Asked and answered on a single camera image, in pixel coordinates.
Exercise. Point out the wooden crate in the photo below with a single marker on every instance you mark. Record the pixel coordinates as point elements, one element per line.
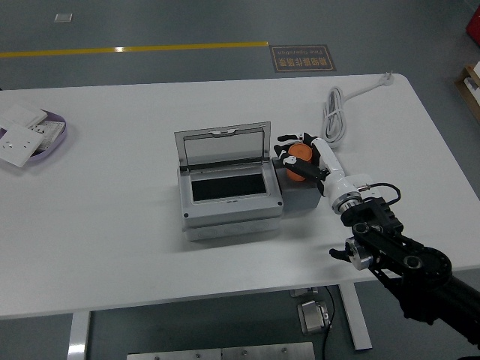
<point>467,88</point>

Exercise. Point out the orange cylinder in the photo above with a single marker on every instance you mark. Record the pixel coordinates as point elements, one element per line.
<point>299,153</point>

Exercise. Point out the metal base plate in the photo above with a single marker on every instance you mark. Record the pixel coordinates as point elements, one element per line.
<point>221,353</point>

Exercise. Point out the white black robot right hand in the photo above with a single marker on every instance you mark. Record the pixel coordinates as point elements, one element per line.
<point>332,161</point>

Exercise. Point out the red box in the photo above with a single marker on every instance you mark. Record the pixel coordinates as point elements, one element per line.
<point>473,22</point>

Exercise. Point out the purple tray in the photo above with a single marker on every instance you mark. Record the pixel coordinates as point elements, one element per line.
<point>56,144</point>

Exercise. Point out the white five-hole wall socket plate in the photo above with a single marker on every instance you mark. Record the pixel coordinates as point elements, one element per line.
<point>18,144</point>

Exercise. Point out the small metal floor plate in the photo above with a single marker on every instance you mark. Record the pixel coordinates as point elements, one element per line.
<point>63,17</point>

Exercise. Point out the brown floor sign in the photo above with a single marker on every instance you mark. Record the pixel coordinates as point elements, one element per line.
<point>303,58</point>

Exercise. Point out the grey enclosure box with lid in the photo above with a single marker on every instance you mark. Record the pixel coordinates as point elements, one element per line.
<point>228,217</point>

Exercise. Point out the grey cube with round hole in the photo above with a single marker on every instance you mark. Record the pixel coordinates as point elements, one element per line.
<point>300,198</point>

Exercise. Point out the metal foot pedal box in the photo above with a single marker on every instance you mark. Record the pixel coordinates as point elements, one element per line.
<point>313,317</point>

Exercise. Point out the white blank switch plate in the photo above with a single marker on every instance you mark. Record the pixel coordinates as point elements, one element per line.
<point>20,114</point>

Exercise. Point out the metal bracket under table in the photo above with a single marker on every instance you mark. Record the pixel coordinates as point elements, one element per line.
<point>303,291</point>

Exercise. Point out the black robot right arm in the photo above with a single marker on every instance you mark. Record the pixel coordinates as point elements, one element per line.
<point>412,262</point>

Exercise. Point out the white many-hole socket panel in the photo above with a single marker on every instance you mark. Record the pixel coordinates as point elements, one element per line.
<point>47,131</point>

